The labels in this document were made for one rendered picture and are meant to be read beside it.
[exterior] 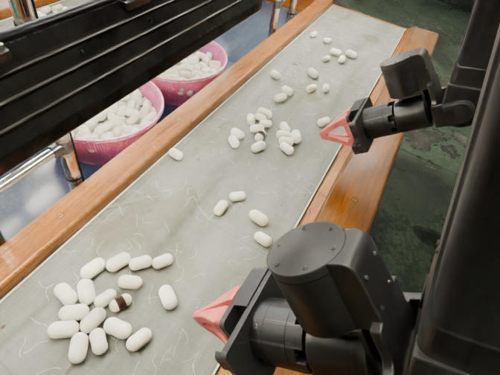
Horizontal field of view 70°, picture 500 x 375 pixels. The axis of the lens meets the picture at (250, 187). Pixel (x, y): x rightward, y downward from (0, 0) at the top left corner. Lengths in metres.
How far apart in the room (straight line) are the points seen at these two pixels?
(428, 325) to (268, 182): 0.53
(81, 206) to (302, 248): 0.46
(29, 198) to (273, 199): 0.47
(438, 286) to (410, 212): 1.72
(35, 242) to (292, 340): 0.43
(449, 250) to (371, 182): 0.57
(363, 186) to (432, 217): 1.25
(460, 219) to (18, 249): 0.56
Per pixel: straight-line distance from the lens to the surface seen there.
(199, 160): 0.74
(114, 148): 0.78
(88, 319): 0.54
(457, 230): 0.19
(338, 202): 0.69
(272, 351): 0.32
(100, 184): 0.67
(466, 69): 0.61
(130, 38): 0.37
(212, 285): 0.57
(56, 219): 0.63
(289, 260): 0.24
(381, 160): 0.82
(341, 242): 0.24
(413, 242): 1.81
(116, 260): 0.57
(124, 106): 0.88
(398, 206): 1.92
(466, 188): 0.18
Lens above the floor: 1.24
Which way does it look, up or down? 46 degrees down
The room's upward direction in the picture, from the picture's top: 12 degrees clockwise
